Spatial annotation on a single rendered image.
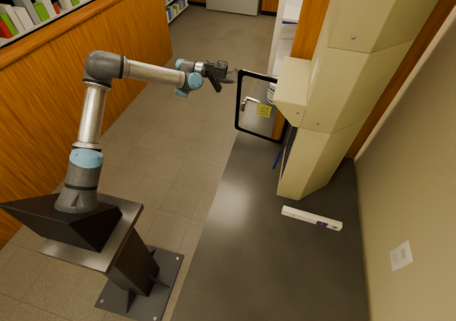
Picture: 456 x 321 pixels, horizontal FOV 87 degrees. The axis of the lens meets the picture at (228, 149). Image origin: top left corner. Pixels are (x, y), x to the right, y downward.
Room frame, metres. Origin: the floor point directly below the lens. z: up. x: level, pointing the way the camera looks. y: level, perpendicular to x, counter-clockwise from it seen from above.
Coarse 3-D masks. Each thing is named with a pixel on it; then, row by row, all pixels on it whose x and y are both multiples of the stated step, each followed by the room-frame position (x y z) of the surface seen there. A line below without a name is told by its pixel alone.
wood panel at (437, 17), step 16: (304, 0) 1.03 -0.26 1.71; (320, 0) 1.02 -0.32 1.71; (448, 0) 0.92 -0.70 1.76; (304, 16) 1.03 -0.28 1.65; (320, 16) 1.01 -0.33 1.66; (432, 16) 0.93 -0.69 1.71; (304, 32) 1.02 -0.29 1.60; (432, 32) 0.92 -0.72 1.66; (304, 48) 1.02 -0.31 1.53; (416, 48) 0.92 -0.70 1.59; (400, 64) 0.93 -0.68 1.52; (400, 80) 0.92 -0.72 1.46; (384, 96) 0.92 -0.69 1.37; (384, 112) 0.91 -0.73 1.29; (368, 128) 0.92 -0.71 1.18; (352, 144) 0.93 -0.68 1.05
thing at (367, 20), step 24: (336, 0) 0.78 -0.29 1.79; (360, 0) 0.64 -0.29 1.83; (384, 0) 0.63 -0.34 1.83; (408, 0) 0.65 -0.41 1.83; (432, 0) 0.71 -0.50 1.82; (336, 24) 0.65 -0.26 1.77; (360, 24) 0.64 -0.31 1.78; (384, 24) 0.63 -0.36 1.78; (408, 24) 0.68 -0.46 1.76; (360, 48) 0.63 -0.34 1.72; (384, 48) 0.65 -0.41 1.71
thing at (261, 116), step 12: (252, 72) 1.05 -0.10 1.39; (252, 84) 1.04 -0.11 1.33; (264, 84) 1.02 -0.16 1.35; (276, 84) 1.00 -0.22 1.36; (252, 96) 1.04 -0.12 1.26; (264, 96) 1.01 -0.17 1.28; (252, 108) 1.04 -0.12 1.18; (264, 108) 1.01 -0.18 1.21; (276, 108) 0.99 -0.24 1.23; (240, 120) 1.06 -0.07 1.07; (252, 120) 1.03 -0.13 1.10; (264, 120) 1.01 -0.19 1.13; (276, 120) 0.98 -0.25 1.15; (264, 132) 1.00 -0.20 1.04; (276, 132) 0.97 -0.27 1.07
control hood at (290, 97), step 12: (288, 60) 0.95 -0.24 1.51; (300, 60) 0.95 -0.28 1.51; (288, 72) 0.86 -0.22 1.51; (300, 72) 0.86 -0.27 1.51; (288, 84) 0.77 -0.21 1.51; (300, 84) 0.78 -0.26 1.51; (276, 96) 0.70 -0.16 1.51; (288, 96) 0.70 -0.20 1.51; (300, 96) 0.70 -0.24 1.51; (288, 108) 0.66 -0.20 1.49; (300, 108) 0.65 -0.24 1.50; (288, 120) 0.66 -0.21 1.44; (300, 120) 0.65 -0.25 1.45
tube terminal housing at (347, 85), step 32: (320, 32) 0.94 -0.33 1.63; (320, 64) 0.66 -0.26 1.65; (352, 64) 0.63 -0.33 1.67; (384, 64) 0.68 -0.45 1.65; (320, 96) 0.64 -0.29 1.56; (352, 96) 0.63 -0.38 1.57; (320, 128) 0.63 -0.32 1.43; (352, 128) 0.69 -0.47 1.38; (288, 160) 0.65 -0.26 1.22; (320, 160) 0.63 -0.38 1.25; (288, 192) 0.64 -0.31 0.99
